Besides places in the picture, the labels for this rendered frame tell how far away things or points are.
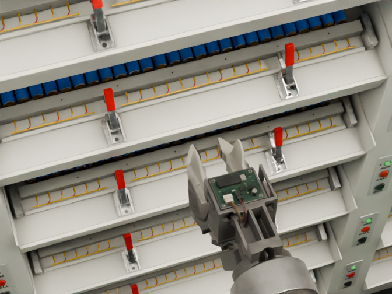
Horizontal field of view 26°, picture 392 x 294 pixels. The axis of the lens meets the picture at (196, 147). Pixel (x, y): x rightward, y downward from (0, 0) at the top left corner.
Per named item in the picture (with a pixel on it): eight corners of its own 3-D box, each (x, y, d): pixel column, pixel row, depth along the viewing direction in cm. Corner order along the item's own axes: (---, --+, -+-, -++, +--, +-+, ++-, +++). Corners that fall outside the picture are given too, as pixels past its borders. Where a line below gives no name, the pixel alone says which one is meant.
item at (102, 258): (343, 216, 167) (364, 204, 154) (39, 305, 156) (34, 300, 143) (310, 120, 171) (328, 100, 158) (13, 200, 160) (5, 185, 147)
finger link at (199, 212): (212, 169, 105) (244, 222, 100) (211, 178, 106) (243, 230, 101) (177, 182, 104) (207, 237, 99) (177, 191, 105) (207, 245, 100)
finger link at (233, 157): (241, 111, 105) (259, 170, 100) (240, 142, 110) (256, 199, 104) (217, 115, 105) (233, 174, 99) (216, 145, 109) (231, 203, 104)
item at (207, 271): (329, 264, 183) (348, 256, 170) (54, 347, 172) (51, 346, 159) (300, 175, 187) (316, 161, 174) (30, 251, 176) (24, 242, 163)
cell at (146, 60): (141, 31, 127) (153, 70, 125) (129, 34, 126) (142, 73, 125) (142, 26, 125) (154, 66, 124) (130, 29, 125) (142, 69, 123)
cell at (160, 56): (154, 27, 127) (167, 67, 126) (142, 30, 127) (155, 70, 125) (155, 23, 125) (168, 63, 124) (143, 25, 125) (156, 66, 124)
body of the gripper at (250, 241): (262, 158, 98) (301, 242, 91) (258, 201, 105) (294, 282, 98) (199, 175, 97) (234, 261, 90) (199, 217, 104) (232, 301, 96)
